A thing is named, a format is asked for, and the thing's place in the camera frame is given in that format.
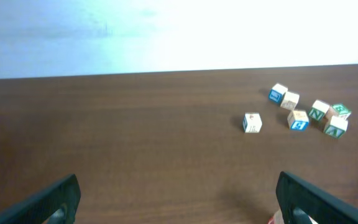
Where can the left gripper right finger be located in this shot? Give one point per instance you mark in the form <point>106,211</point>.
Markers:
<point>301,202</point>

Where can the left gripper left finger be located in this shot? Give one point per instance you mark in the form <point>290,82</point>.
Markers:
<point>57,203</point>

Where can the red O letter block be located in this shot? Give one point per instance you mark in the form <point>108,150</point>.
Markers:
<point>277,219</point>

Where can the blue sided centre block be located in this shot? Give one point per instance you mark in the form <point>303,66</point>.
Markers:
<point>298,120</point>

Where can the blue sided block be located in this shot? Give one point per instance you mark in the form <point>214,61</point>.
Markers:
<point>277,92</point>
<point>298,120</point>

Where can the teal A letter block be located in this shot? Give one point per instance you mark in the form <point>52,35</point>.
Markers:
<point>336,127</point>

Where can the lone block left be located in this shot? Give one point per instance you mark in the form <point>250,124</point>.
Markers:
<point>252,123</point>

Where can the green N letter block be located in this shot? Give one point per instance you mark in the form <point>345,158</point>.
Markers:
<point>318,110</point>

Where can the red sided top block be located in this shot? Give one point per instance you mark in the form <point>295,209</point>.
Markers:
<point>290,100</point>

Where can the green B letter block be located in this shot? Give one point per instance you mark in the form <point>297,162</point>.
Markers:
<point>338,110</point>

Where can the blue sided top block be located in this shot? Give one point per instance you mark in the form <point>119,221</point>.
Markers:
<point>277,92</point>

